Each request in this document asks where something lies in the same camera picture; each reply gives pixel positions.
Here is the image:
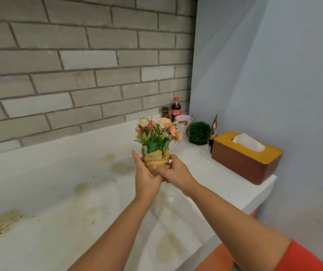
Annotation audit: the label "person's left hand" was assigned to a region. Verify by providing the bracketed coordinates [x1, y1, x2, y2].
[132, 150, 166, 202]

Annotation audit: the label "person's right hand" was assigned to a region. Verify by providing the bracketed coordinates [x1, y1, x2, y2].
[153, 154, 199, 196]

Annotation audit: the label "artificial flowers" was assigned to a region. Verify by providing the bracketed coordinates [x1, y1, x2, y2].
[134, 116, 183, 177]

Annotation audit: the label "green plant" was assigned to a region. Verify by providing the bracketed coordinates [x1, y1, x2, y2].
[186, 122, 212, 146]

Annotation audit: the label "pink bucket with rope handle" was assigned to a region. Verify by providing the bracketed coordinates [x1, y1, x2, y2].
[175, 115, 193, 140]

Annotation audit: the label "dark and yellow snack packet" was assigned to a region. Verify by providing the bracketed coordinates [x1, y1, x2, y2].
[208, 113, 219, 154]

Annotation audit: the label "brown tissue box yellow lid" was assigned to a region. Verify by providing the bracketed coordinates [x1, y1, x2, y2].
[211, 131, 284, 186]

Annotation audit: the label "cola bottle with red cap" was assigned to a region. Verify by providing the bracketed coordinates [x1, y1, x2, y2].
[171, 97, 182, 122]

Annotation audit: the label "person's left forearm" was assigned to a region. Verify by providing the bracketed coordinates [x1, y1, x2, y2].
[68, 194, 162, 271]

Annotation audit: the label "person's right forearm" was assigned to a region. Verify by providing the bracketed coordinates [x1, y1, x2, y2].
[182, 183, 292, 271]

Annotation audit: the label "white countertop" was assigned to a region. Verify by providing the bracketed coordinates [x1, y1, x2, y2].
[0, 114, 278, 271]

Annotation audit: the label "red sleeve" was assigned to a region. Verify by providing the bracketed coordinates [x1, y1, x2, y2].
[274, 239, 323, 271]

